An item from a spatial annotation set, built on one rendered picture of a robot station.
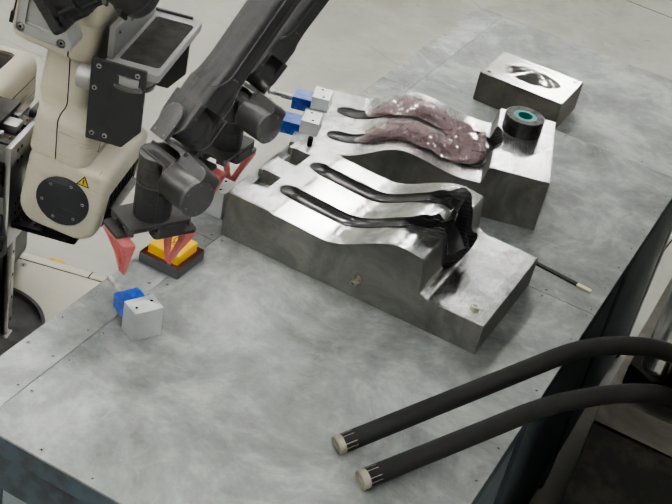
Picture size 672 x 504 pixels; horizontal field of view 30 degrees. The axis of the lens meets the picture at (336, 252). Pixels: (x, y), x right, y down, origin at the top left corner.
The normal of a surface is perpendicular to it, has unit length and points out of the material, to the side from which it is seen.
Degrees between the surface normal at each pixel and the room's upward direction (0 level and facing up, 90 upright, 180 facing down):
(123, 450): 0
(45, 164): 90
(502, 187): 90
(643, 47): 0
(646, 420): 90
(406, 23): 0
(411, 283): 90
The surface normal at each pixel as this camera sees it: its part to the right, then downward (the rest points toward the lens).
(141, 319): 0.56, 0.55
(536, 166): 0.18, -0.81
